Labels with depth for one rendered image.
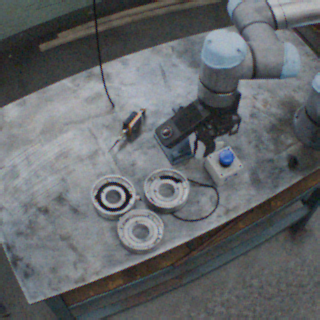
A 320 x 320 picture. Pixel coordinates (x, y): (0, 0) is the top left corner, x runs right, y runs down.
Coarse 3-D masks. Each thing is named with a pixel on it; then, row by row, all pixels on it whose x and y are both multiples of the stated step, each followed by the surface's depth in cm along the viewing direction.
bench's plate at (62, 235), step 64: (128, 64) 144; (192, 64) 145; (0, 128) 129; (64, 128) 130; (256, 128) 134; (0, 192) 118; (64, 192) 120; (192, 192) 122; (256, 192) 123; (64, 256) 111; (128, 256) 112
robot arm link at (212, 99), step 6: (198, 84) 89; (198, 90) 90; (204, 90) 88; (204, 96) 89; (210, 96) 88; (216, 96) 87; (222, 96) 87; (228, 96) 87; (234, 96) 89; (210, 102) 89; (216, 102) 88; (222, 102) 88; (228, 102) 89
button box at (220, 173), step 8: (216, 152) 123; (208, 160) 122; (216, 160) 122; (208, 168) 124; (216, 168) 121; (224, 168) 121; (232, 168) 121; (240, 168) 121; (216, 176) 121; (224, 176) 120; (232, 176) 122; (216, 184) 123
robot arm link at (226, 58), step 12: (216, 36) 79; (228, 36) 80; (240, 36) 80; (204, 48) 81; (216, 48) 78; (228, 48) 78; (240, 48) 78; (204, 60) 82; (216, 60) 79; (228, 60) 79; (240, 60) 79; (204, 72) 84; (216, 72) 82; (228, 72) 81; (240, 72) 82; (204, 84) 86; (216, 84) 84; (228, 84) 84
